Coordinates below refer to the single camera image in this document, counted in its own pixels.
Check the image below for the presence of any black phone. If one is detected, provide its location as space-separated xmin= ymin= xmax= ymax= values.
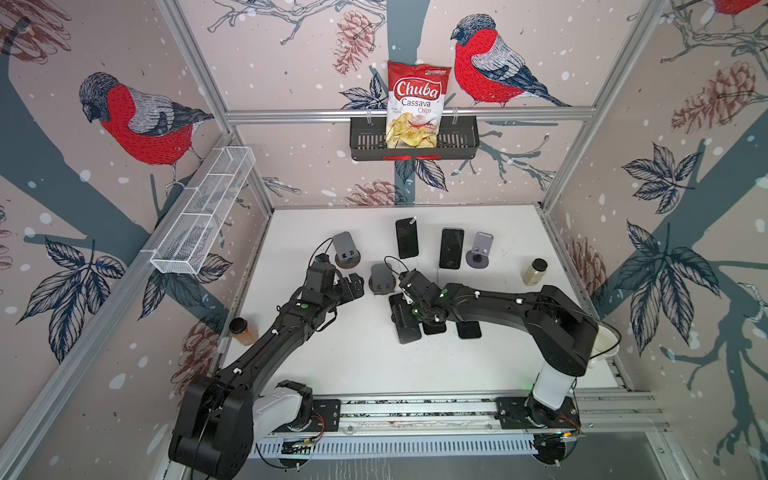
xmin=456 ymin=321 xmax=482 ymax=340
xmin=395 ymin=217 xmax=419 ymax=259
xmin=439 ymin=228 xmax=465 ymax=270
xmin=422 ymin=323 xmax=447 ymax=335

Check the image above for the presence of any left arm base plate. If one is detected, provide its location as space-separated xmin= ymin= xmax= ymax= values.
xmin=286 ymin=399 xmax=341 ymax=434

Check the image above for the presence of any grey round phone stand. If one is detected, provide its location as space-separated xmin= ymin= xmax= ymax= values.
xmin=465 ymin=232 xmax=494 ymax=269

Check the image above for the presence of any black wall basket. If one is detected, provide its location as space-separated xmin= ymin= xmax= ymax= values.
xmin=349 ymin=117 xmax=480 ymax=161

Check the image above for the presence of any yellow liquid jar black lid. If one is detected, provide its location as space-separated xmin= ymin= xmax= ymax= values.
xmin=522 ymin=258 xmax=548 ymax=286

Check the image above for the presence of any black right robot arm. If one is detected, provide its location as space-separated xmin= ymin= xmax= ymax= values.
xmin=397 ymin=270 xmax=599 ymax=412

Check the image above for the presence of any wooden round phone stand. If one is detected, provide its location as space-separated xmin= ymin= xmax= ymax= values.
xmin=332 ymin=231 xmax=361 ymax=269

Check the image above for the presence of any white paper cup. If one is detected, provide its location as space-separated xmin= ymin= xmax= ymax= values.
xmin=590 ymin=325 xmax=621 ymax=359

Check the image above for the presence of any white wire mesh basket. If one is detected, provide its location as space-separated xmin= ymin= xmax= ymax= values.
xmin=150 ymin=146 xmax=255 ymax=275

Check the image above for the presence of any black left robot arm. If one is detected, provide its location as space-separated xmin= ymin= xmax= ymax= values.
xmin=168 ymin=259 xmax=364 ymax=479

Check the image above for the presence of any red cassava chips bag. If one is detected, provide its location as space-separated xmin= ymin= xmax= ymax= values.
xmin=385 ymin=62 xmax=451 ymax=149

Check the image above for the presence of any purple edged phone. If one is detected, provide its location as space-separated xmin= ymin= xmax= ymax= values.
xmin=395 ymin=303 xmax=422 ymax=345

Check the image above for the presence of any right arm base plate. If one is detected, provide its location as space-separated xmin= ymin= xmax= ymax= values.
xmin=494 ymin=395 xmax=581 ymax=430

